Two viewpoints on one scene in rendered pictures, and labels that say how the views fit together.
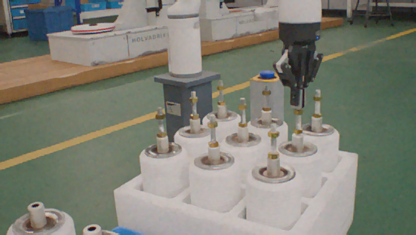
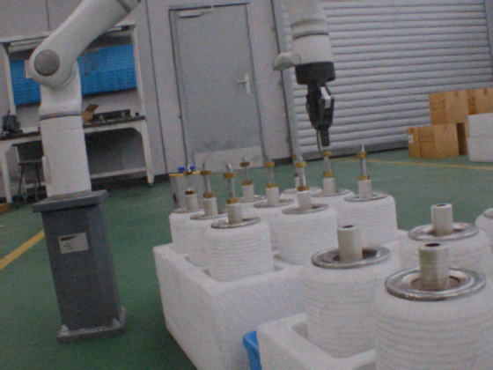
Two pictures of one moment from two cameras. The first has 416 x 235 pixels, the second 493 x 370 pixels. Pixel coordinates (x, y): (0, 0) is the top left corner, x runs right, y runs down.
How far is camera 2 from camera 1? 0.77 m
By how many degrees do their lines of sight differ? 54
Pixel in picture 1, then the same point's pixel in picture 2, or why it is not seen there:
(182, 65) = (77, 180)
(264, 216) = (387, 234)
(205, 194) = (327, 240)
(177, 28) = (67, 129)
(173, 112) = (74, 248)
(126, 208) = (235, 309)
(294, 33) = (327, 70)
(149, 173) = (249, 247)
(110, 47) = not seen: outside the picture
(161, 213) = (292, 285)
